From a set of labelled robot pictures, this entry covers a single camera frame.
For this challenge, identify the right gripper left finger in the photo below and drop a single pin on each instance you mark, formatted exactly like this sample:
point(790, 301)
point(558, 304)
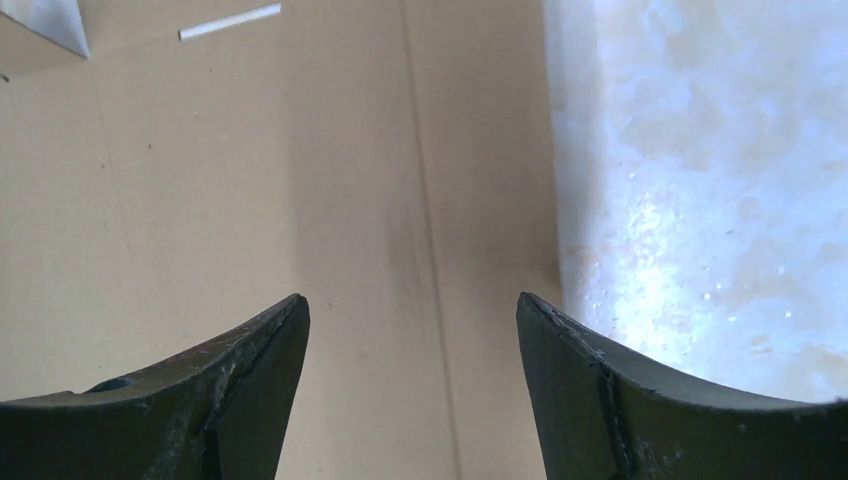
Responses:
point(218, 410)

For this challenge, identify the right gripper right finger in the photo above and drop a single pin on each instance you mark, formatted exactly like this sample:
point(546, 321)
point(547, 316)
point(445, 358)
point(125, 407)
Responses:
point(605, 411)

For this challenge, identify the brown cardboard box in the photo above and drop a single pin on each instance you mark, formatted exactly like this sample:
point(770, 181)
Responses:
point(389, 160)

